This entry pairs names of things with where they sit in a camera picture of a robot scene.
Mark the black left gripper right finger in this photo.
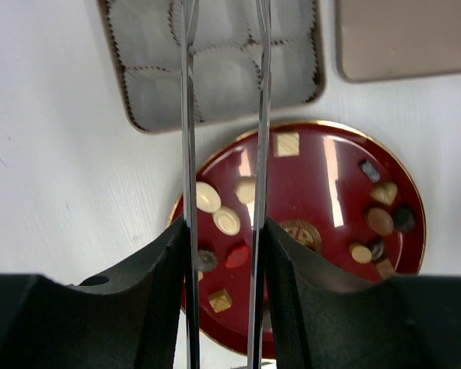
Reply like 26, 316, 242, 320
263, 220, 461, 368

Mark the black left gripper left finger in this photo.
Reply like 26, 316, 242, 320
0, 218, 189, 368

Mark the square tan chocolate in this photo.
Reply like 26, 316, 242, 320
274, 131, 300, 158

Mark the small tan round chocolate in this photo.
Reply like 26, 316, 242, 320
349, 243, 373, 264

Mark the brown striped chocolate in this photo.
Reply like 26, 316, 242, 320
374, 258, 396, 280

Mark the gold square chocolate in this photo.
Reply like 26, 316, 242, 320
208, 288, 233, 314

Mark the dark flower chocolate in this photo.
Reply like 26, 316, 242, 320
197, 249, 218, 272

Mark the dark chocolate beside round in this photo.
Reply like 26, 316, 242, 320
366, 237, 385, 263

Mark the red chocolate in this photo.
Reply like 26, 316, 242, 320
225, 244, 249, 269

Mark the large brown oval chocolate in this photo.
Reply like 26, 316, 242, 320
365, 208, 394, 236

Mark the dark chocolate right edge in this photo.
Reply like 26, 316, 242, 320
391, 206, 416, 234

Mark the white swirl chocolate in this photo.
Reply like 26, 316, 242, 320
212, 206, 240, 236

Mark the white oval chocolate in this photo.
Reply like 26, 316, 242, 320
196, 181, 221, 214

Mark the tan heart chocolate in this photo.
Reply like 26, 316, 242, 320
370, 181, 398, 206

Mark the white hexagon chocolate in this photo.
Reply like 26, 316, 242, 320
234, 176, 256, 204

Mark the dark foil chocolate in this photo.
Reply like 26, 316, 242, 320
359, 160, 381, 183

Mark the red round tray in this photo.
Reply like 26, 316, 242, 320
168, 119, 427, 358

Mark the gold tin box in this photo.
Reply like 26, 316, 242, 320
98, 1, 323, 133

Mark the gold tin lid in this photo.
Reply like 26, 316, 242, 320
335, 1, 461, 83

